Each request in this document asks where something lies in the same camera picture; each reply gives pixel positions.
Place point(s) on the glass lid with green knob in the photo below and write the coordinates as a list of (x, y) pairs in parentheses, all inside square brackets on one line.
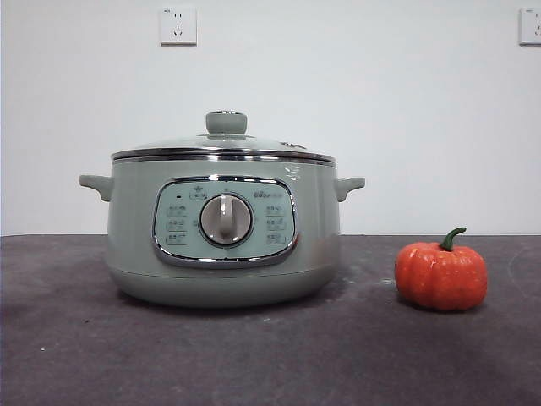
[(226, 122)]

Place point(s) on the orange toy pumpkin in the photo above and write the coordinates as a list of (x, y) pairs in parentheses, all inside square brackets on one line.
[(439, 275)]

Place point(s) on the white wall socket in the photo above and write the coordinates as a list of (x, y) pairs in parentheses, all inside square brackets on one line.
[(178, 26), (531, 26)]

